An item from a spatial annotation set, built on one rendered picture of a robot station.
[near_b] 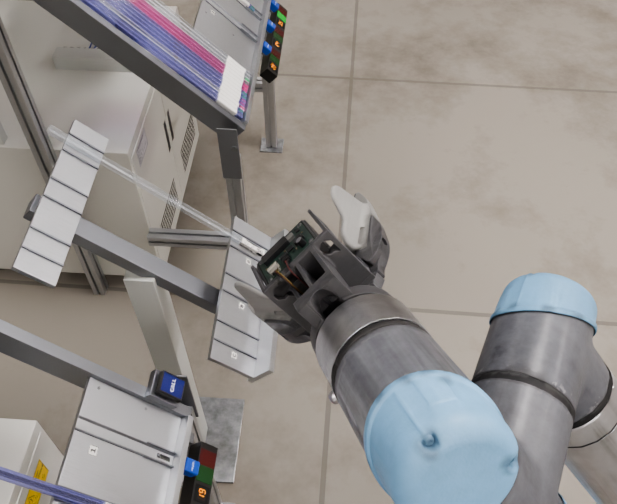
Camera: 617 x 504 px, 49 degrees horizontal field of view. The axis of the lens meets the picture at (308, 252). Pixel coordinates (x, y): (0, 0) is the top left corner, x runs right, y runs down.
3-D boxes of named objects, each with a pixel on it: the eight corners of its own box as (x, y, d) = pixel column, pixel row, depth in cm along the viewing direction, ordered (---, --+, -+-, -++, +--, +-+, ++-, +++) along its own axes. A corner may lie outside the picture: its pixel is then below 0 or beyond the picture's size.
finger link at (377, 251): (385, 209, 60) (371, 281, 54) (395, 220, 61) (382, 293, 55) (344, 228, 63) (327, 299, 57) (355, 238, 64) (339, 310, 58)
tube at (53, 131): (269, 256, 143) (272, 254, 143) (268, 261, 143) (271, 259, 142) (47, 127, 118) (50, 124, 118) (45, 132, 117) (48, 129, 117)
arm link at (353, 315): (457, 359, 46) (371, 440, 47) (428, 328, 50) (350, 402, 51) (392, 296, 43) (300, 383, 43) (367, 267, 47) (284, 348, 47)
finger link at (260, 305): (218, 271, 65) (274, 261, 58) (259, 306, 68) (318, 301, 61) (202, 297, 64) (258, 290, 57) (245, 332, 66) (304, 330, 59)
